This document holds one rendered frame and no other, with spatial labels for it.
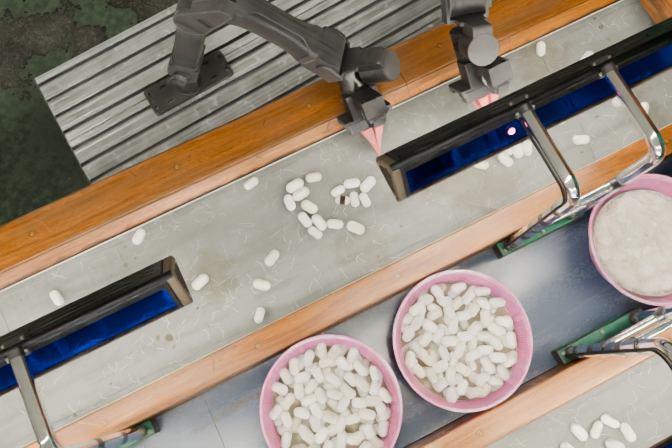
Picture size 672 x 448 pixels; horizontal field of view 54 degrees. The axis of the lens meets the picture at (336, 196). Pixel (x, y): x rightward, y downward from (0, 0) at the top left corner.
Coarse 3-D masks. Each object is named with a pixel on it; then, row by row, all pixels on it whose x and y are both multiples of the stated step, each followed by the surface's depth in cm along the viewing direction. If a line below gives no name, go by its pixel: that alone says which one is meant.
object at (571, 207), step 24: (600, 72) 101; (624, 96) 100; (528, 120) 99; (648, 120) 98; (552, 144) 97; (648, 144) 99; (552, 168) 98; (648, 168) 102; (576, 192) 96; (600, 192) 111; (552, 216) 106; (576, 216) 134; (504, 240) 135; (528, 240) 135
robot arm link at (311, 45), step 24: (216, 0) 106; (240, 0) 108; (264, 0) 111; (192, 24) 111; (216, 24) 110; (240, 24) 111; (264, 24) 111; (288, 24) 114; (312, 24) 117; (288, 48) 117; (312, 48) 116; (336, 48) 120; (336, 72) 121
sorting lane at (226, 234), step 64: (512, 64) 142; (384, 128) 139; (576, 128) 138; (256, 192) 135; (320, 192) 135; (384, 192) 135; (448, 192) 135; (512, 192) 135; (128, 256) 132; (192, 256) 132; (256, 256) 132; (320, 256) 132; (384, 256) 132; (0, 320) 129; (192, 320) 128; (64, 384) 125; (128, 384) 125
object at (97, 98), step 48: (288, 0) 155; (336, 0) 155; (384, 0) 154; (432, 0) 154; (96, 48) 152; (144, 48) 153; (240, 48) 151; (48, 96) 148; (96, 96) 150; (144, 96) 148; (240, 96) 148; (96, 144) 145; (144, 144) 145
